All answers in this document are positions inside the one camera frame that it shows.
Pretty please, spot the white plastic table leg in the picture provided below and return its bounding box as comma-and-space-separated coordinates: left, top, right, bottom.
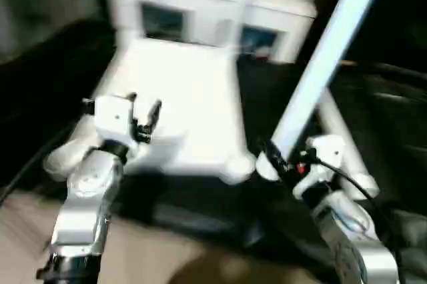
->
316, 89, 381, 199
256, 0, 392, 182
229, 0, 256, 51
105, 0, 135, 46

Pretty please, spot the white glass-door cabinet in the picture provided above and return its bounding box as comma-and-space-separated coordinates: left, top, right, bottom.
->
105, 0, 318, 63

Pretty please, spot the black work mat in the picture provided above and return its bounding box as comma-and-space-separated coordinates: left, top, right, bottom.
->
0, 21, 427, 278

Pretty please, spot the white plastic table top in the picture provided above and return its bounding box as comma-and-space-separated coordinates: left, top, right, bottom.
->
43, 36, 258, 186

